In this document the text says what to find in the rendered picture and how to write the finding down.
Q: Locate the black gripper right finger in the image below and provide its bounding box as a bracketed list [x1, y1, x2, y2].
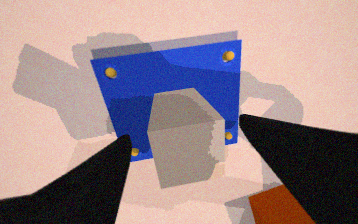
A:
[239, 114, 358, 224]

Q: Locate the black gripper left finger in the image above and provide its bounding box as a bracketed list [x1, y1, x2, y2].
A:
[0, 134, 132, 224]

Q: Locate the blue board with grey square handle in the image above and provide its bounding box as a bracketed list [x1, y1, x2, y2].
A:
[90, 39, 241, 189]

